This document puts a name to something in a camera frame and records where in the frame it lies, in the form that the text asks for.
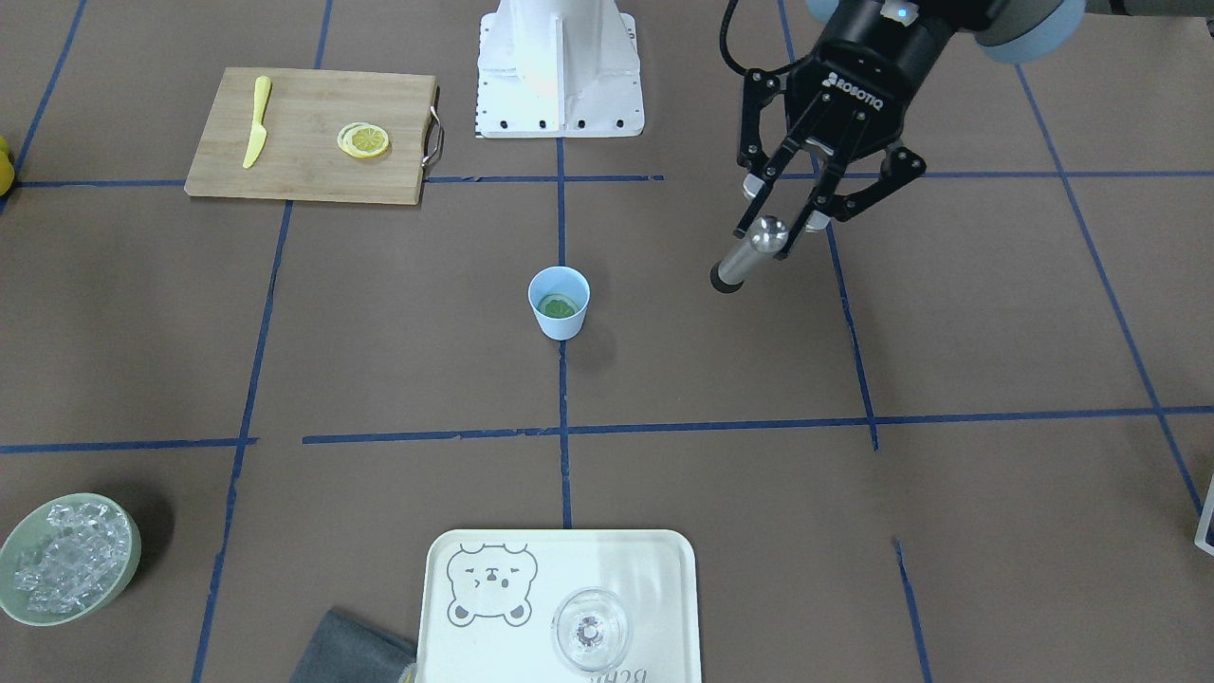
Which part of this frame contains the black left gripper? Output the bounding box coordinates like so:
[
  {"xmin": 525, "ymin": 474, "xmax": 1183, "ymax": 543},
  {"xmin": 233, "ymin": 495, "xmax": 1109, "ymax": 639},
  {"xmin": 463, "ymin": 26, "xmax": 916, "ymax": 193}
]
[{"xmin": 732, "ymin": 1, "xmax": 959, "ymax": 260}]

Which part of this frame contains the metal muddler black cap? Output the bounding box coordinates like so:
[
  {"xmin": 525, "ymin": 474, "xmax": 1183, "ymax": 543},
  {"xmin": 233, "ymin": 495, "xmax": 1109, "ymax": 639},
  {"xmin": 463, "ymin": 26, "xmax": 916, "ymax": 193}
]
[{"xmin": 709, "ymin": 215, "xmax": 790, "ymax": 294}]

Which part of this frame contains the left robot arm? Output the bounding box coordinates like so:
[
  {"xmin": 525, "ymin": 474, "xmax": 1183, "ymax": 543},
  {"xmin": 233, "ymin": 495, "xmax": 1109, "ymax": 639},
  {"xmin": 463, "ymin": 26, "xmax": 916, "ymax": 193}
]
[{"xmin": 719, "ymin": 1, "xmax": 1085, "ymax": 237}]

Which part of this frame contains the light blue plastic cup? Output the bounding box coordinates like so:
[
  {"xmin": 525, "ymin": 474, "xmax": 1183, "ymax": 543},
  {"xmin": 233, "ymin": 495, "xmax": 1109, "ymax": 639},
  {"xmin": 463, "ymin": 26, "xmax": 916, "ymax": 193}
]
[{"xmin": 527, "ymin": 267, "xmax": 592, "ymax": 342}]

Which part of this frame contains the clear wine glass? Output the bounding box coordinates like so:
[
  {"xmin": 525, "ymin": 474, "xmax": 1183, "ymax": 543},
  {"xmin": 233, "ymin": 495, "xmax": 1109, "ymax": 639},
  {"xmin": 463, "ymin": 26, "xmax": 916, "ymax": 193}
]
[{"xmin": 550, "ymin": 586, "xmax": 632, "ymax": 677}]

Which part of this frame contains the bamboo cutting board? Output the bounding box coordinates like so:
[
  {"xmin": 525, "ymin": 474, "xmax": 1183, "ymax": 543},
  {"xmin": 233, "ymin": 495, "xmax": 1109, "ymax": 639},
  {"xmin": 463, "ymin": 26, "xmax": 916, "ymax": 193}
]
[{"xmin": 185, "ymin": 66, "xmax": 438, "ymax": 206}]

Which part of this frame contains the cream bear serving tray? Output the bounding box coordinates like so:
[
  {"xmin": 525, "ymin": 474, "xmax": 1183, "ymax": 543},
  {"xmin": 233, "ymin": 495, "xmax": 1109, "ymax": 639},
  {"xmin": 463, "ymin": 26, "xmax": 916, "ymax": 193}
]
[{"xmin": 414, "ymin": 530, "xmax": 703, "ymax": 682}]

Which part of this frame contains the yellow plastic knife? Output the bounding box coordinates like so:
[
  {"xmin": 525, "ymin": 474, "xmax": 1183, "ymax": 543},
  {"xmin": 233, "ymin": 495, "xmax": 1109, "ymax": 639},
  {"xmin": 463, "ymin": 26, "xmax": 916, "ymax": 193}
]
[{"xmin": 242, "ymin": 75, "xmax": 272, "ymax": 169}]

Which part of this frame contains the grey folded cloth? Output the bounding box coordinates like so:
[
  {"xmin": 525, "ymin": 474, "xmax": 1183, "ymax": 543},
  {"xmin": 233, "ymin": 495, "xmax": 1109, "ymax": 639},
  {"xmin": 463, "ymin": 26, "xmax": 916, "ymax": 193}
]
[{"xmin": 289, "ymin": 609, "xmax": 416, "ymax": 682}]

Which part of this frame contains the green bowl of ice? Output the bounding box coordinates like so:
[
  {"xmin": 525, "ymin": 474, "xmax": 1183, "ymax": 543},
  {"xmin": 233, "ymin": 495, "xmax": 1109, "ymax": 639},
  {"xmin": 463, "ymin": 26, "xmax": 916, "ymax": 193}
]
[{"xmin": 1, "ymin": 493, "xmax": 142, "ymax": 627}]

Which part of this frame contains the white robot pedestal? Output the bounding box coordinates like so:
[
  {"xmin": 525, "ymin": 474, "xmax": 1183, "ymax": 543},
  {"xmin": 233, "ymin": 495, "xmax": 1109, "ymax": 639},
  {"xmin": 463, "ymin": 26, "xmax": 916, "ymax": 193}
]
[{"xmin": 473, "ymin": 1, "xmax": 646, "ymax": 138}]

